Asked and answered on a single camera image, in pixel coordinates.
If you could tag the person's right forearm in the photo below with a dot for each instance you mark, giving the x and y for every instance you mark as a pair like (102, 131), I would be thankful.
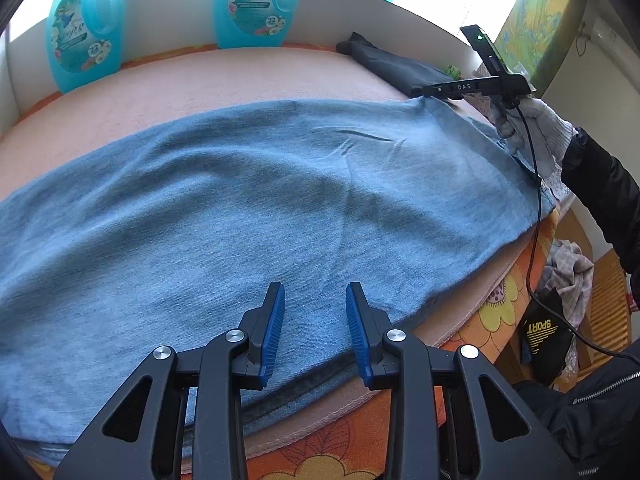
(605, 185)

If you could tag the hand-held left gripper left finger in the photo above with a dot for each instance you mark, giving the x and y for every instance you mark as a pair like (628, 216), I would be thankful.
(272, 330)

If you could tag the person's black jacket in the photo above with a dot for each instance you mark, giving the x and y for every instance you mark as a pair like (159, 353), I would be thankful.
(590, 410)

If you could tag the blue denim pants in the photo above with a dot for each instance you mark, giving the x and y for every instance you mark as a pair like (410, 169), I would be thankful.
(200, 210)

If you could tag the black printed garment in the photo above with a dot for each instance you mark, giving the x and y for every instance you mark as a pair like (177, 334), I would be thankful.
(542, 340)

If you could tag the person's right hand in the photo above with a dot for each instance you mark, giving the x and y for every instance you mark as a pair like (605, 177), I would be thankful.
(540, 125)

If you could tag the small green box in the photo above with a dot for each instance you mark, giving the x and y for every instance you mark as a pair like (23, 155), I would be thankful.
(452, 70)

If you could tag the pink mat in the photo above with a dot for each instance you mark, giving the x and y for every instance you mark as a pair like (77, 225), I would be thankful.
(225, 80)

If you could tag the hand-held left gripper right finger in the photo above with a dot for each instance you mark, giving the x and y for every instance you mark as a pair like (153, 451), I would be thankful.
(360, 330)

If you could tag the pile of grey clothes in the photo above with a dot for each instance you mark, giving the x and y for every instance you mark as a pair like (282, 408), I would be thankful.
(570, 265)

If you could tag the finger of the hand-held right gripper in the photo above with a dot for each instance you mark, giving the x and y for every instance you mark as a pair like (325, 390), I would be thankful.
(432, 91)

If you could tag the dark folded pants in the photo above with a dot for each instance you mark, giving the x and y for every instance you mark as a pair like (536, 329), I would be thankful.
(395, 67)

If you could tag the yellow scroll painting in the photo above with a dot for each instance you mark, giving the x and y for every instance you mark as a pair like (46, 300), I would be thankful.
(540, 10)

